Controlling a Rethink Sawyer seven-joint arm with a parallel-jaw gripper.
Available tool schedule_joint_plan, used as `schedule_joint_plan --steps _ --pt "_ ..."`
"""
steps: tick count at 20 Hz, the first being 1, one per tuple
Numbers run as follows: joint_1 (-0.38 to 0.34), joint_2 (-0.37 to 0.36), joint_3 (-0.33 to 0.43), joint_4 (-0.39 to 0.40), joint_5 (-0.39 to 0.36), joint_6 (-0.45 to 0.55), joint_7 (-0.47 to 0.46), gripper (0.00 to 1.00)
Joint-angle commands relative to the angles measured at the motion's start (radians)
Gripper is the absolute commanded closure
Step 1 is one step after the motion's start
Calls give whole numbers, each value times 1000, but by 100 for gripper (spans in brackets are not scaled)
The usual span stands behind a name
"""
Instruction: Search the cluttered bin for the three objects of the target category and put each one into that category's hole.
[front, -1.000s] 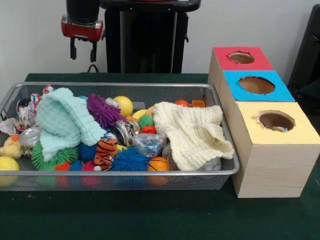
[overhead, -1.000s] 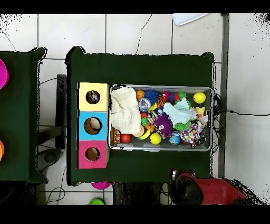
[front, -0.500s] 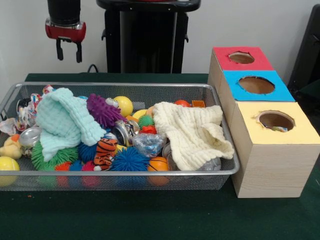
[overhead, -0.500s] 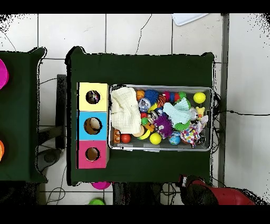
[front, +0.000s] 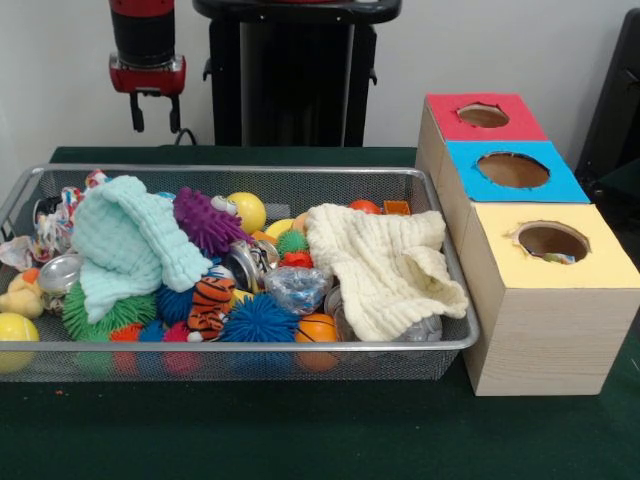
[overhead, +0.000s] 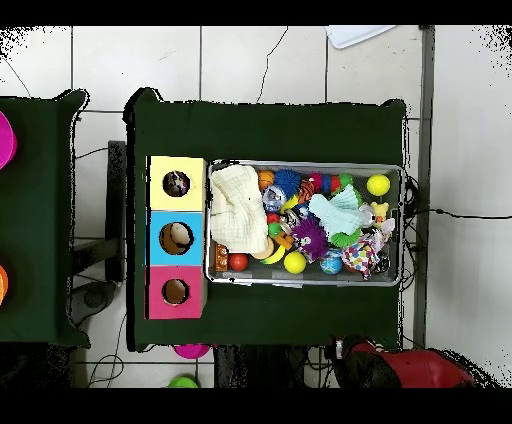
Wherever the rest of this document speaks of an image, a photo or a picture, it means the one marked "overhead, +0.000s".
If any black cable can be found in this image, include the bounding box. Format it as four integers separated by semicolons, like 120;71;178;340
403;206;512;221

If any wooden box with three holes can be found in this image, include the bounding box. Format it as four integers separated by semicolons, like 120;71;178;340
145;155;208;320

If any mint green cloth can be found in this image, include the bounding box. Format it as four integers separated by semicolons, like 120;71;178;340
308;184;367;237

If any colourful printed cloth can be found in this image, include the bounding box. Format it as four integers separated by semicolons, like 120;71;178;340
163;171;191;197
341;233;387;280

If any blue spiky ball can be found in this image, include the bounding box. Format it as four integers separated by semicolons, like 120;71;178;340
274;168;302;199

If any green plastic bowl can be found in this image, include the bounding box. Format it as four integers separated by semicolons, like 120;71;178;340
167;375;199;389

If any pink plastic bowl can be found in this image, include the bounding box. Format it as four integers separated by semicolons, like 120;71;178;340
173;343;211;360
0;110;18;171

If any purple spiky toy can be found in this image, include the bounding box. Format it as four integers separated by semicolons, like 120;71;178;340
290;217;329;261

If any yellow ball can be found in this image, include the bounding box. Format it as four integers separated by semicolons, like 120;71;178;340
366;173;391;197
283;250;307;275

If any white tray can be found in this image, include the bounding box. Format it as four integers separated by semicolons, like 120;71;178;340
325;25;397;50

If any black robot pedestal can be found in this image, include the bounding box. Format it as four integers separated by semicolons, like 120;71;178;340
213;345;321;389

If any grey metal rail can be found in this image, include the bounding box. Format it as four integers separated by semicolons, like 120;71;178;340
411;25;436;349

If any yellow plush duck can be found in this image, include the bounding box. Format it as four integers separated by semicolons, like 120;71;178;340
369;200;390;225

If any cream knitted cloth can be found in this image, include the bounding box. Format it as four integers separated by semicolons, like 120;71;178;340
209;164;270;254

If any wire mesh bin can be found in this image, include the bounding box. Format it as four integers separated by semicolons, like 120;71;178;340
205;159;405;288

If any globe print ball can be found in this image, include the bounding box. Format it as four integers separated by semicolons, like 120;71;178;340
319;249;344;276

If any dark green tablecloth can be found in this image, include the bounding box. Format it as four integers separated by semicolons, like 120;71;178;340
125;87;407;353
0;89;91;347

